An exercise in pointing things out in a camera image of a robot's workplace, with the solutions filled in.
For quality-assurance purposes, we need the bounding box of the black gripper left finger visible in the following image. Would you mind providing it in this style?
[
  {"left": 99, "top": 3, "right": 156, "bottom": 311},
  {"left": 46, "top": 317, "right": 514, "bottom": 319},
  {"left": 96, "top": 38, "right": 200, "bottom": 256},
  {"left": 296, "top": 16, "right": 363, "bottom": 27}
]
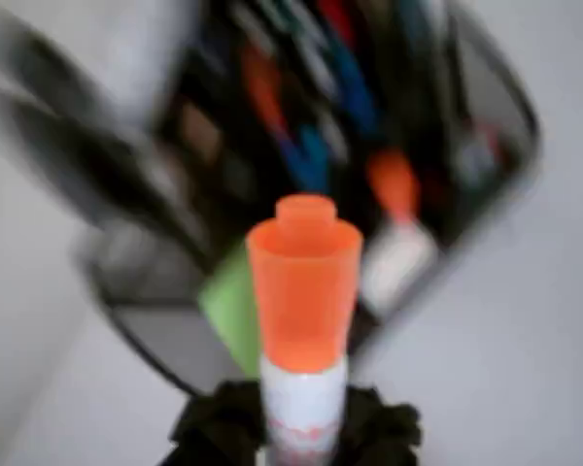
[{"left": 167, "top": 381, "right": 268, "bottom": 466}]

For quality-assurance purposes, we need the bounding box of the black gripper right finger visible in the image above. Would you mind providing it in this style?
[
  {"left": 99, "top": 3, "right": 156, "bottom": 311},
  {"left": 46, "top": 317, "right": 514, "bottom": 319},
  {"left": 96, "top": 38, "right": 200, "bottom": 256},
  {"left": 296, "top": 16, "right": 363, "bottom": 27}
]
[{"left": 337, "top": 385, "right": 424, "bottom": 466}]

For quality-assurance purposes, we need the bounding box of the white marker with orange cap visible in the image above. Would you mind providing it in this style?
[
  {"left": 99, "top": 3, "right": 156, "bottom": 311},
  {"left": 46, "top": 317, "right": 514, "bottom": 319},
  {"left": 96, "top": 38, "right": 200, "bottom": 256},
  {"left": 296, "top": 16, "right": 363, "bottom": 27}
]
[{"left": 245, "top": 192, "right": 365, "bottom": 466}]

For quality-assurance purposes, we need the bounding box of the black mesh desk organizer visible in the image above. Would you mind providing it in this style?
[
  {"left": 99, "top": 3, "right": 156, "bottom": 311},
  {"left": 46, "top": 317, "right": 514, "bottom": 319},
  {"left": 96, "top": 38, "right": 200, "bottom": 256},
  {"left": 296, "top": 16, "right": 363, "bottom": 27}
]
[{"left": 0, "top": 0, "right": 545, "bottom": 394}]

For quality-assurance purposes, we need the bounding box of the green sticky note pad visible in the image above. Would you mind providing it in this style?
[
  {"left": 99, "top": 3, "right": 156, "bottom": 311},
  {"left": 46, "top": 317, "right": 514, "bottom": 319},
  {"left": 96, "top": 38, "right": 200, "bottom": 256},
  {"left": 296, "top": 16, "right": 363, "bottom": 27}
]
[{"left": 197, "top": 242, "right": 264, "bottom": 380}]

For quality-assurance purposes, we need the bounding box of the small orange-tipped pen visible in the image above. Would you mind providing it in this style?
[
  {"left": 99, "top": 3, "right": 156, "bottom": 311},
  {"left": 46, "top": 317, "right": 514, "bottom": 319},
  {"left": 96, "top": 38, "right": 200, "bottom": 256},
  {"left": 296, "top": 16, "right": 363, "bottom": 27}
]
[{"left": 361, "top": 149, "right": 439, "bottom": 315}]

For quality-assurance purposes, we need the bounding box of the blue pens bundle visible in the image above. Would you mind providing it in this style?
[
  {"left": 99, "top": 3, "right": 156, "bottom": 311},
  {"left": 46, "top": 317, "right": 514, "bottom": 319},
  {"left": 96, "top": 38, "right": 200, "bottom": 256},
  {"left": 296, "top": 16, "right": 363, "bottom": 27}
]
[{"left": 271, "top": 48, "right": 385, "bottom": 195}]

